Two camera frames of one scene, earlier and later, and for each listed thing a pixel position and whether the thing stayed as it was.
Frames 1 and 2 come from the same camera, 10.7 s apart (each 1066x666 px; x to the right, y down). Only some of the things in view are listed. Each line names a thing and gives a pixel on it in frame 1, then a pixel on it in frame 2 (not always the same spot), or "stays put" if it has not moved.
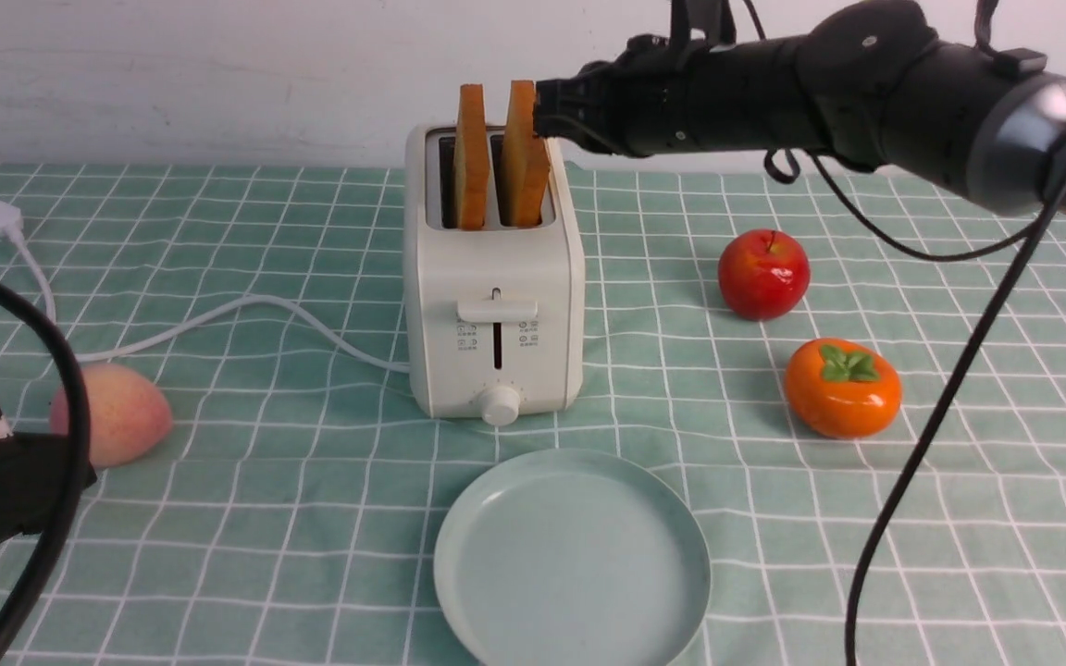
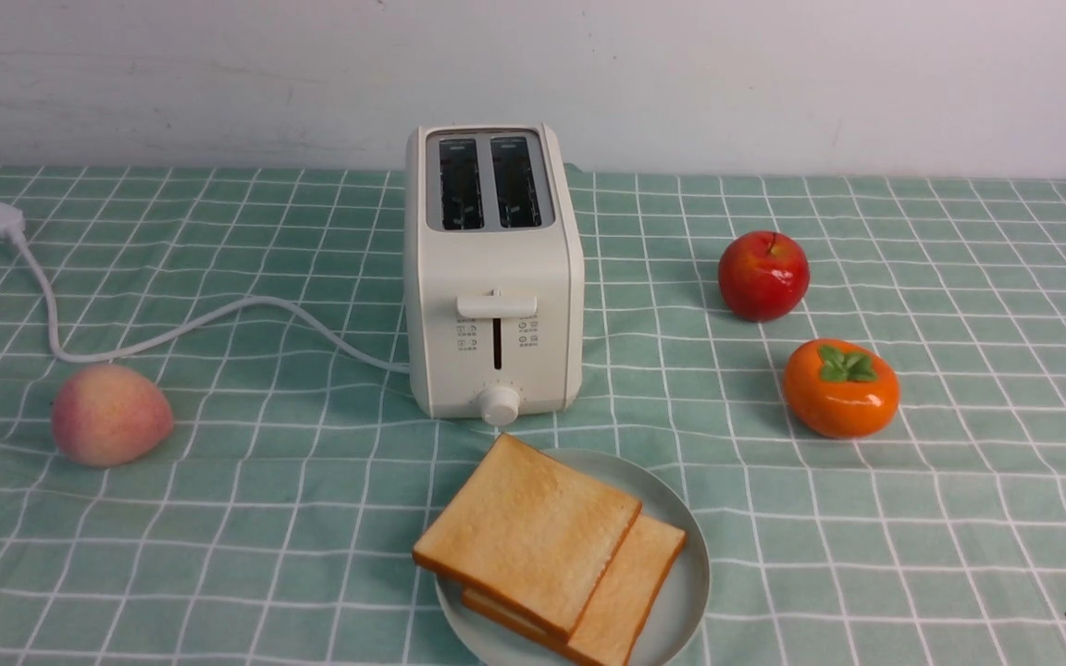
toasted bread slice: [471, 159] → [529, 534]
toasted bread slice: [525, 166] → [608, 629]
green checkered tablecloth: [893, 429] stays put
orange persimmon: [841, 389] stays put
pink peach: [128, 415] stays put
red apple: [763, 273] stays put
